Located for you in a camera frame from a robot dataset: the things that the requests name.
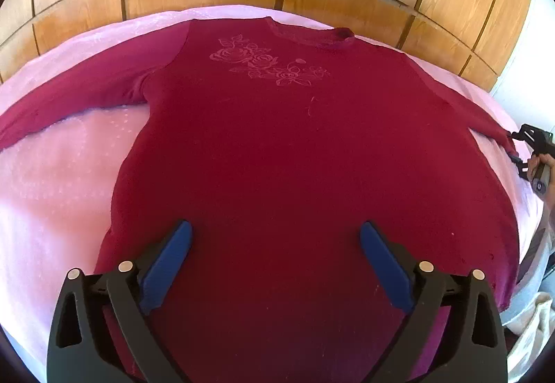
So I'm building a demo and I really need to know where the dark red long-sleeve sweater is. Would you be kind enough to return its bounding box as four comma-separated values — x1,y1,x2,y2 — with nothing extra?
1,18,519,382

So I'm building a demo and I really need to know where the pile of light clothes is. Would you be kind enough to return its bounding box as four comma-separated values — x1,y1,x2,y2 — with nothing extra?
501,291,554,382

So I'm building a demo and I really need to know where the person's right hand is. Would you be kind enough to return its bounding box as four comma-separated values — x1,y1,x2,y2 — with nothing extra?
527,154,555,211

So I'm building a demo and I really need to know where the grey mattress edge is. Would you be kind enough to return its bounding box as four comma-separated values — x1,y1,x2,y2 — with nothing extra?
501,226,554,326

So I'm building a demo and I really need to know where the pink bed cover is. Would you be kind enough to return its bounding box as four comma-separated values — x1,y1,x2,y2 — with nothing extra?
0,5,546,383

